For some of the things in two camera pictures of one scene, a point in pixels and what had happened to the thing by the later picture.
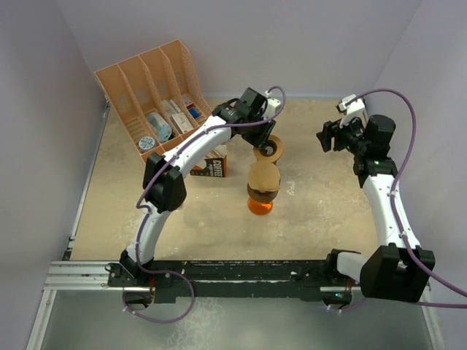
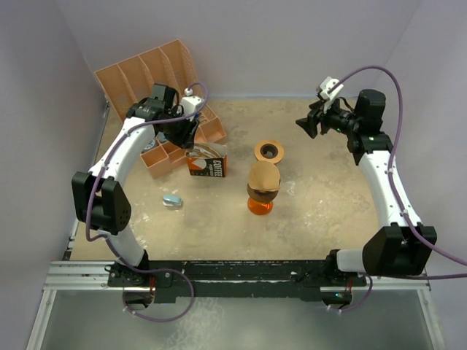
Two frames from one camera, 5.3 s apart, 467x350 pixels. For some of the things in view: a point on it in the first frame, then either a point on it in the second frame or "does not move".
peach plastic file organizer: [157, 97] does not move
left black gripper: [261, 140] to [186, 138]
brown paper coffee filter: [264, 176] does not move
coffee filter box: [214, 165] does not move
